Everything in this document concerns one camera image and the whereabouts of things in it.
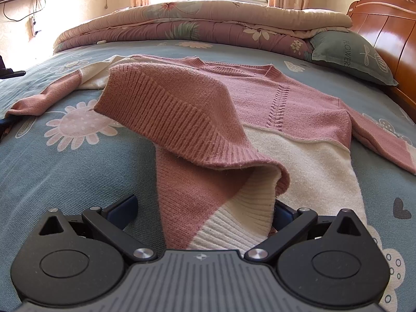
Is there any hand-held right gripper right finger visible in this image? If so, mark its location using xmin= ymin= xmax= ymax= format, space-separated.
xmin=244 ymin=201 xmax=363 ymax=263

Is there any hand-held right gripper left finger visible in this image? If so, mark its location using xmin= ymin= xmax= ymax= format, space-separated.
xmin=39 ymin=194 xmax=157 ymax=263

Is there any folded floral quilt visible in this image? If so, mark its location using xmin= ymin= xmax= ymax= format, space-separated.
xmin=53 ymin=0 xmax=353 ymax=61

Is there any black television cable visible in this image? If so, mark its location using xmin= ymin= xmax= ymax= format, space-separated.
xmin=3 ymin=0 xmax=48 ymax=23

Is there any blue floral bed sheet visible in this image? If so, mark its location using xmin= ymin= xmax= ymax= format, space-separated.
xmin=0 ymin=39 xmax=416 ymax=312

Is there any pink and white knit sweater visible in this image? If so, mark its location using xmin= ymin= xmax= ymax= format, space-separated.
xmin=5 ymin=55 xmax=416 ymax=251

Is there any grey-green printed pillow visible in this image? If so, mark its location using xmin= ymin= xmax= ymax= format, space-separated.
xmin=309 ymin=31 xmax=399 ymax=87

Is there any wooden headboard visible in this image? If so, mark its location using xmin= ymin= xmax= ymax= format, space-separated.
xmin=346 ymin=0 xmax=416 ymax=121

